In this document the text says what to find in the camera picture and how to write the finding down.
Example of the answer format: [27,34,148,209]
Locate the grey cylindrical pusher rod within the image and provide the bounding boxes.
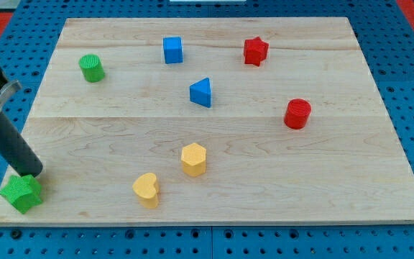
[0,112,43,177]

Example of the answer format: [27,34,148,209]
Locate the green cylinder block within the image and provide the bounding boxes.
[78,54,105,83]

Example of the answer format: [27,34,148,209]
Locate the red star block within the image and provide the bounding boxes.
[243,37,269,66]

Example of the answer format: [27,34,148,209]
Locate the blue cube block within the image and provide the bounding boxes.
[162,37,183,64]

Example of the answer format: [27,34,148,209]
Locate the yellow hexagon block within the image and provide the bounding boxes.
[180,142,206,177]

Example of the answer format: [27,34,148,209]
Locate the yellow heart block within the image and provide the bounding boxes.
[132,172,160,209]

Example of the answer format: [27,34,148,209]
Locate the light wooden board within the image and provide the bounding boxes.
[0,17,414,227]

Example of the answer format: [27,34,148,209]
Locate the red cylinder block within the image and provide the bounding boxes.
[283,99,312,130]

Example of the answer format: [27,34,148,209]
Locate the green star block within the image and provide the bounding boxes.
[0,175,42,214]

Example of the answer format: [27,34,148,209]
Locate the blue triangle block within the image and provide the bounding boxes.
[189,78,211,108]

